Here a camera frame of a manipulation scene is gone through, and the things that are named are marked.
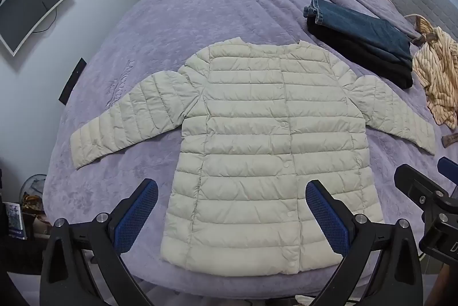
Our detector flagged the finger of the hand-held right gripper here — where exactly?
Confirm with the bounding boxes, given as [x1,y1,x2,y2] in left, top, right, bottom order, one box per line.
[437,156,458,185]
[394,165,458,212]

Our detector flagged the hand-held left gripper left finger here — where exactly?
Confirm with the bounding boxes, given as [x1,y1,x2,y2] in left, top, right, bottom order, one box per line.
[39,178,159,306]

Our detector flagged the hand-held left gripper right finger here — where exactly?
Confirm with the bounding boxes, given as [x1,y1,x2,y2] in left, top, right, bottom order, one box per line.
[305,179,423,306]

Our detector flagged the cream puffer jacket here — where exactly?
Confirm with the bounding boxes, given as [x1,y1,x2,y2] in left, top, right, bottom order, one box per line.
[70,37,438,277]

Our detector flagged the person's right forearm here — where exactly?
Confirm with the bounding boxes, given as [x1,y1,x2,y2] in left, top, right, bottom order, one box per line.
[435,261,458,306]

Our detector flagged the cream striped shirt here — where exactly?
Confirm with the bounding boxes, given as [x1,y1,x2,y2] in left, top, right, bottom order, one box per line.
[406,14,458,131]

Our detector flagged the small floor fan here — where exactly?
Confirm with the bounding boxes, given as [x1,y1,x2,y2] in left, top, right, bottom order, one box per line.
[21,173,47,214]

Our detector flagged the blue book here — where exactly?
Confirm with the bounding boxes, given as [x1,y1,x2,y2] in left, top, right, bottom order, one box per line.
[3,202,27,240]

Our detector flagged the folded black garment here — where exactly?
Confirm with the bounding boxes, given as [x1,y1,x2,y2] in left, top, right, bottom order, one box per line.
[307,18,414,90]

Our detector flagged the folded blue jeans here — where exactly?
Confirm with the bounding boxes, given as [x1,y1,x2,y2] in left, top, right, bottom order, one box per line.
[303,0,414,68]

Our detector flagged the purple plush bed blanket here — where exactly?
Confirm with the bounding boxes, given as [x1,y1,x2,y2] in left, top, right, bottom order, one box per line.
[43,0,458,296]

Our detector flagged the black television cable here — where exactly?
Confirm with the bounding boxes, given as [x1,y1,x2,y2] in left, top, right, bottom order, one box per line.
[32,0,58,33]

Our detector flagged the wall-mounted television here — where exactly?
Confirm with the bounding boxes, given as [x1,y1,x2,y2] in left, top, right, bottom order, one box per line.
[0,0,76,57]

